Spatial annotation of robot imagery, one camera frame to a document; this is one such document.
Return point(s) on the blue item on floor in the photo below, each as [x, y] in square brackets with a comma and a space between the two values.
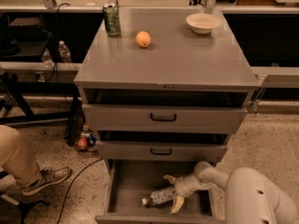
[91, 141]

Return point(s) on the grey middle drawer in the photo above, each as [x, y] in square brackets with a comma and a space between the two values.
[148, 151]

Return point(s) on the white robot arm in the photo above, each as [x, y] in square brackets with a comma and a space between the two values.
[250, 197]

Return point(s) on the clear bottle on shelf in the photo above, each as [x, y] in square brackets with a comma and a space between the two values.
[64, 52]
[47, 60]

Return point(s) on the grey open bottom drawer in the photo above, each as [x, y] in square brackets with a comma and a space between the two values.
[131, 181]

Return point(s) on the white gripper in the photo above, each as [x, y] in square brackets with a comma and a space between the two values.
[184, 186]

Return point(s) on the black chair base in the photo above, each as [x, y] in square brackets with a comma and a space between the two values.
[24, 208]

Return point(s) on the clear plastic water bottle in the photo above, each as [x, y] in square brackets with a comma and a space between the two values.
[160, 196]

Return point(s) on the grey metal drawer cabinet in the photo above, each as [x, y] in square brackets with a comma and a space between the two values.
[178, 68]

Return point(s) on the beige trouser leg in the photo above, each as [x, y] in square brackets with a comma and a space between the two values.
[17, 158]

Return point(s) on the red apple on floor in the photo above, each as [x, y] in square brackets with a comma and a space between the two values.
[82, 143]

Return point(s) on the grey sneaker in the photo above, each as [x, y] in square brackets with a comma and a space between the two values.
[49, 177]

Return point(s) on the green soda can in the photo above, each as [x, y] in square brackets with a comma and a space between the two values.
[112, 19]

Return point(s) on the black table frame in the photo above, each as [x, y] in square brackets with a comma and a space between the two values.
[57, 84]

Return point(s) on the grey top drawer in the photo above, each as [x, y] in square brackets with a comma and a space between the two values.
[164, 119]

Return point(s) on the white bowl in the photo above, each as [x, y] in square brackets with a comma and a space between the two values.
[202, 23]

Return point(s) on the orange fruit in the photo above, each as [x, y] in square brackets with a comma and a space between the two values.
[143, 39]

